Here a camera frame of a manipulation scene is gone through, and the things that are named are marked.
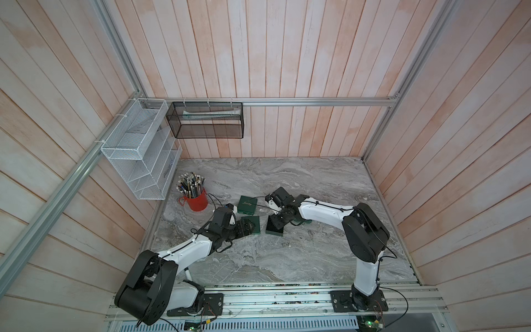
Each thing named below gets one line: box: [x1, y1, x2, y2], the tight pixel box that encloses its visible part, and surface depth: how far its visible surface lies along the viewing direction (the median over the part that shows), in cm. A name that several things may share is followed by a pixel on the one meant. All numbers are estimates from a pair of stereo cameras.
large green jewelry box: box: [237, 195, 258, 216], surface depth 100 cm
